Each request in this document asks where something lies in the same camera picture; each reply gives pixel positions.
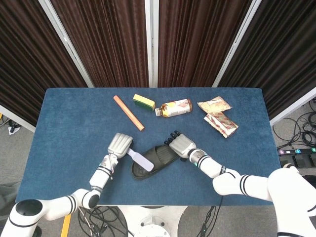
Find blue table cloth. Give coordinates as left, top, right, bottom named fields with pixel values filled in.
left=14, top=87, right=284, bottom=207

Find yellow green sponge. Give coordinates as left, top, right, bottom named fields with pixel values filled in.
left=132, top=93, right=157, bottom=111

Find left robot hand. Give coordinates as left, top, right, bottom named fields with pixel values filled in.
left=107, top=132, right=134, bottom=159

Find lavender brush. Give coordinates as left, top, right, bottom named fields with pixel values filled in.
left=126, top=148, right=155, bottom=172

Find beige snack packet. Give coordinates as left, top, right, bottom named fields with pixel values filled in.
left=197, top=96, right=233, bottom=114

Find black floor cables bundle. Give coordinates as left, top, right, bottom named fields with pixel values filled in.
left=273, top=98, right=316, bottom=149

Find brown pleated curtain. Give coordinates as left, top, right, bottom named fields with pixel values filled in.
left=0, top=0, right=316, bottom=126

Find black cables under table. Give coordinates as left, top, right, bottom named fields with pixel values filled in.
left=78, top=206, right=135, bottom=237

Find red printed snack packet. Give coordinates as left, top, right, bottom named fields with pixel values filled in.
left=203, top=111, right=239, bottom=139

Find black slipper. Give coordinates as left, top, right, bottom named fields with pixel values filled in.
left=130, top=145, right=181, bottom=179

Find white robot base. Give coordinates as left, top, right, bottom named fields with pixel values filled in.
left=118, top=205, right=188, bottom=237

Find brown tea bottle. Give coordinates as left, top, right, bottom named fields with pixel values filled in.
left=155, top=98, right=193, bottom=118

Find white partition frame post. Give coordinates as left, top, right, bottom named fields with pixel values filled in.
left=144, top=0, right=160, bottom=88

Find yellow floor tape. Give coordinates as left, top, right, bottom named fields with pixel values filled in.
left=60, top=214, right=72, bottom=237

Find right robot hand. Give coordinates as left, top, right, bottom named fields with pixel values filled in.
left=163, top=130, right=197, bottom=159

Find orange wooden stick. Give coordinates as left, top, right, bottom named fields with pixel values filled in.
left=113, top=95, right=146, bottom=132

